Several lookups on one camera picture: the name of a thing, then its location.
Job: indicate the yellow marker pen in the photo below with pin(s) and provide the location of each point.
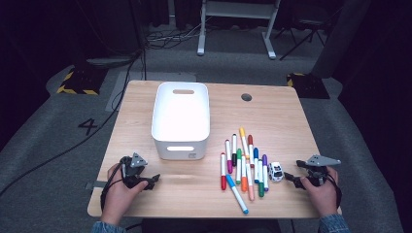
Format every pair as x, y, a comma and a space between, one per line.
244, 142

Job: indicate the person's left hand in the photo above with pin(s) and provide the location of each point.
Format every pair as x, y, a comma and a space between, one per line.
118, 200

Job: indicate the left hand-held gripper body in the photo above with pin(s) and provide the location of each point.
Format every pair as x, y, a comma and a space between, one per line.
134, 165

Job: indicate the person's right hand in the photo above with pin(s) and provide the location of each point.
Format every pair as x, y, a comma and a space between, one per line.
324, 197

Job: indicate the purple marker pen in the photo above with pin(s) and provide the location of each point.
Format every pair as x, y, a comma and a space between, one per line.
265, 171

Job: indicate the black marker pen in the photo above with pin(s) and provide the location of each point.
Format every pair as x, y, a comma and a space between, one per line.
234, 149

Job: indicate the white plastic storage bin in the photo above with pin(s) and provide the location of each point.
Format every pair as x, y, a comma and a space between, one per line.
180, 116

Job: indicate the light green marker pen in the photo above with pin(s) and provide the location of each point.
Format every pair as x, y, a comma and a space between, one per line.
238, 168

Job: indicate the dark red marker pen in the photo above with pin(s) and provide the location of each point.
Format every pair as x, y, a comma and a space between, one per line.
251, 150

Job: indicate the dark metal stand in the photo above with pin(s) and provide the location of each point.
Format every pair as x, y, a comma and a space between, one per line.
139, 32

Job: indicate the black tripod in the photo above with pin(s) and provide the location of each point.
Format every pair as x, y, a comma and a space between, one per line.
306, 24

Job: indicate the orange marker pen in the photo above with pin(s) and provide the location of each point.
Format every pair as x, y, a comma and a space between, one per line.
244, 178

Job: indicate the person's dark lap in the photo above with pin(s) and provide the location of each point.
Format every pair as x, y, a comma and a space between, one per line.
210, 226

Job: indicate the white toy ambulance car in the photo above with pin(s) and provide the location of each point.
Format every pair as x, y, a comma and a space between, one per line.
276, 171

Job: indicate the grey tape piece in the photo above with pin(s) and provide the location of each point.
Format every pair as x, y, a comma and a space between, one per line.
95, 185

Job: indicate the magenta marker pen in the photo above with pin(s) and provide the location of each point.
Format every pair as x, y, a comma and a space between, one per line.
229, 155

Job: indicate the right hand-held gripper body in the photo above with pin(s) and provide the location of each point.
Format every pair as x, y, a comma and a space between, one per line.
319, 161

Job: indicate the grey pillar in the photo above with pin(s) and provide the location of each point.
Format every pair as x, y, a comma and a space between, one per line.
343, 35

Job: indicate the dark green marker pen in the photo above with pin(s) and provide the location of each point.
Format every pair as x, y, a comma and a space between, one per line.
260, 181

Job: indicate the pink marker pen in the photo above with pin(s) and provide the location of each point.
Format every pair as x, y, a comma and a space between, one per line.
250, 184

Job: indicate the grey floor plate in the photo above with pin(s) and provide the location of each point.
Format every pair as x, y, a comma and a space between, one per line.
155, 76

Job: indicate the black yellow striped stand base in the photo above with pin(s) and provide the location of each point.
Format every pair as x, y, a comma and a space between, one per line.
82, 81
307, 85

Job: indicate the light blue marker pen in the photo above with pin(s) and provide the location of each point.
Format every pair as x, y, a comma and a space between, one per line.
237, 194

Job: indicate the white metal desk frame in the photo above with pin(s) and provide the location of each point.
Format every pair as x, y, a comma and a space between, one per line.
238, 9

